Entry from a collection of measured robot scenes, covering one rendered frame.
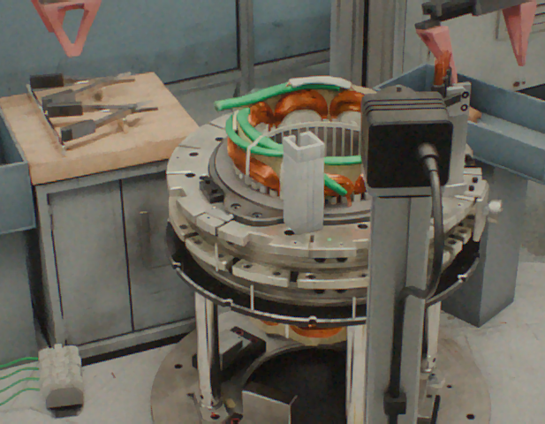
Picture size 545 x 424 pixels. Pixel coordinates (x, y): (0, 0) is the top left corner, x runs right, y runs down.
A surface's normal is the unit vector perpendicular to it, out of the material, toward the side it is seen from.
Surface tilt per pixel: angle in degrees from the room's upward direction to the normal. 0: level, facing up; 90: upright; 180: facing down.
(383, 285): 90
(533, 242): 0
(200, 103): 0
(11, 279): 90
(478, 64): 90
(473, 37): 90
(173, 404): 0
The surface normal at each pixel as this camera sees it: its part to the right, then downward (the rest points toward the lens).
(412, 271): 0.04, 0.51
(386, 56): -0.17, 0.51
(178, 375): -0.01, -0.86
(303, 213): 0.44, 0.46
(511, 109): -0.69, 0.38
